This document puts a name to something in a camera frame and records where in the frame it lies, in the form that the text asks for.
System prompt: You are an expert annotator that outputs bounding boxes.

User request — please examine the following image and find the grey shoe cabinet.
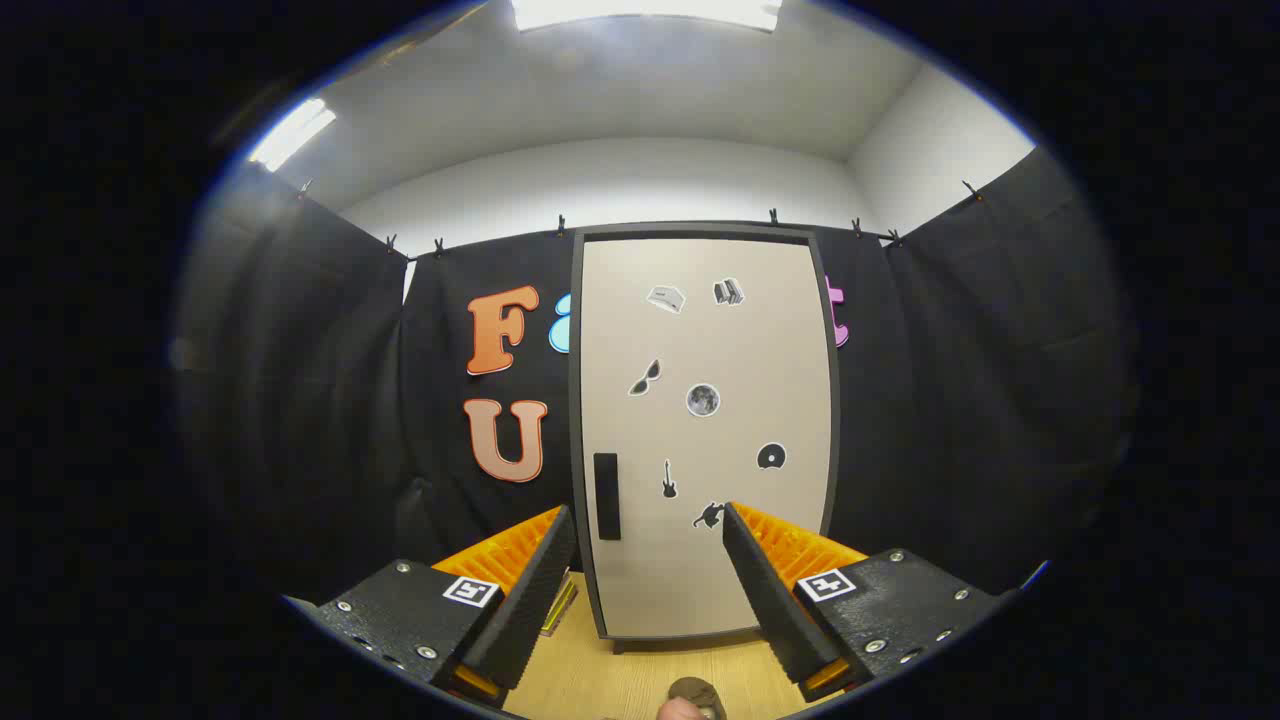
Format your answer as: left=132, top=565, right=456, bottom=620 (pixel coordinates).
left=568, top=222, right=841, bottom=656

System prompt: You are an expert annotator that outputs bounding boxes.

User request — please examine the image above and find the row of black cloth clips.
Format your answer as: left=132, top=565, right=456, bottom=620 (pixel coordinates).
left=298, top=178, right=981, bottom=261

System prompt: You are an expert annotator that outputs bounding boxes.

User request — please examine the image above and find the short ceiling light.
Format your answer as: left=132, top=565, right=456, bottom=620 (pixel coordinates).
left=248, top=97, right=338, bottom=173

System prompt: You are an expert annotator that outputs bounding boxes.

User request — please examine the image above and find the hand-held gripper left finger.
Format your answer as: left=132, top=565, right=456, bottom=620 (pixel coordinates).
left=315, top=505, right=579, bottom=709

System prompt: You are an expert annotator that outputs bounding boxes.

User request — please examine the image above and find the stack of books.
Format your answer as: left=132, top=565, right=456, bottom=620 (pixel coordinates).
left=540, top=575, right=581, bottom=638

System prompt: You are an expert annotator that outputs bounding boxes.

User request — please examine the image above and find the black backdrop cloth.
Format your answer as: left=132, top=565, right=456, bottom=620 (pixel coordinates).
left=175, top=145, right=1141, bottom=601

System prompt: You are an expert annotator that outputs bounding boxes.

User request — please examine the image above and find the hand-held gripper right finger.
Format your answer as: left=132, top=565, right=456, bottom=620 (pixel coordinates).
left=722, top=502, right=1006, bottom=704

